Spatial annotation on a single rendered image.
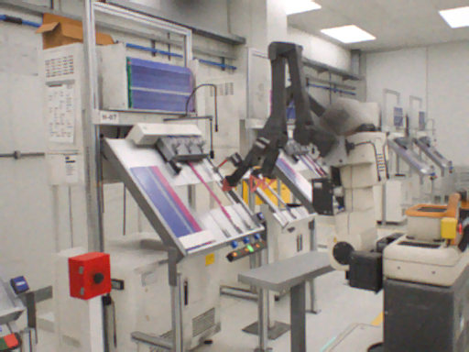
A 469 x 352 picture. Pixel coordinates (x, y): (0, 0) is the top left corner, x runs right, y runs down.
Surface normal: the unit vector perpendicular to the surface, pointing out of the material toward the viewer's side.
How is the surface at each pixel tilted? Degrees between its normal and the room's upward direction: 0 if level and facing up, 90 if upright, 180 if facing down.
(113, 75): 90
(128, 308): 90
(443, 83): 90
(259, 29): 90
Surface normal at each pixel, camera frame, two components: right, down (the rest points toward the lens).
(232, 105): -0.55, 0.07
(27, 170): 0.82, 0.03
